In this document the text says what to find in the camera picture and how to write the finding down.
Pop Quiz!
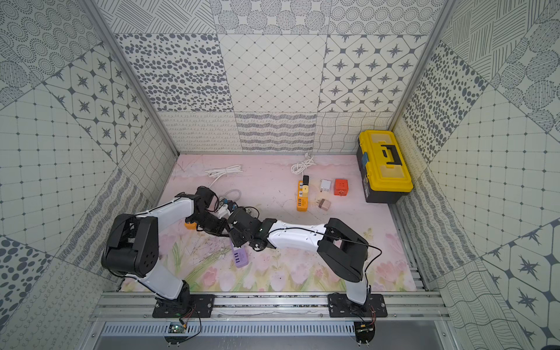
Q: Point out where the purple power strip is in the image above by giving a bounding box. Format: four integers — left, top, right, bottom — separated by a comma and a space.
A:
231, 246, 249, 268

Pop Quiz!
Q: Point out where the small orange power strip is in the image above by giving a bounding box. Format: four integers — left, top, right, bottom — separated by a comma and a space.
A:
296, 181, 309, 212

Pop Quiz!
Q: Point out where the pink charger plug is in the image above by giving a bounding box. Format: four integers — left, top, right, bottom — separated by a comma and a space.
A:
316, 198, 331, 211

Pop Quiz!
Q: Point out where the white charger plug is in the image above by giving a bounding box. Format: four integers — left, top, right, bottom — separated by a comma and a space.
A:
319, 179, 332, 193

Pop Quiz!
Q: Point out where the red cube adapter plug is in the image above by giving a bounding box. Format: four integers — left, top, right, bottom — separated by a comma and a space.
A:
333, 179, 349, 197

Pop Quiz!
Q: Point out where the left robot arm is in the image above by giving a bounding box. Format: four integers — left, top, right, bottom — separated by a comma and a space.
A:
101, 186, 225, 311

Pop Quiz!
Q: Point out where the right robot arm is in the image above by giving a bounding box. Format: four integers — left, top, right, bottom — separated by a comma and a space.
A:
227, 209, 371, 306

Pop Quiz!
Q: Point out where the yellow black toolbox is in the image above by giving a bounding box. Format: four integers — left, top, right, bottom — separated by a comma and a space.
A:
357, 130, 414, 204

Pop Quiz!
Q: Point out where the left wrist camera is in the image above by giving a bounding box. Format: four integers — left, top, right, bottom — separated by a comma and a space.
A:
217, 203, 231, 219

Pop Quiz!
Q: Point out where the grey coiled cable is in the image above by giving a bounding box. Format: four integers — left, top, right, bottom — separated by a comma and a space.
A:
217, 189, 244, 207

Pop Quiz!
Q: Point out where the white strip cable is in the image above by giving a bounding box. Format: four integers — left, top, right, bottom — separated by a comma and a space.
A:
204, 164, 244, 185

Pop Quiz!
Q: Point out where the white coiled cable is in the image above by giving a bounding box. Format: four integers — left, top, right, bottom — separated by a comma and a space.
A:
290, 152, 316, 176

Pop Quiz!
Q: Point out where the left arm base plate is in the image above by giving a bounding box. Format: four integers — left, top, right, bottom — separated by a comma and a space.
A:
152, 294, 216, 319

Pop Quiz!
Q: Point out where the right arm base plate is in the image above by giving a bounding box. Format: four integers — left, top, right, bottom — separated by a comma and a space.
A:
327, 293, 388, 319

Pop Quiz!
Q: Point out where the aluminium mounting rail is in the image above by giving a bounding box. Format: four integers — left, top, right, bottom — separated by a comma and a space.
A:
90, 291, 451, 322

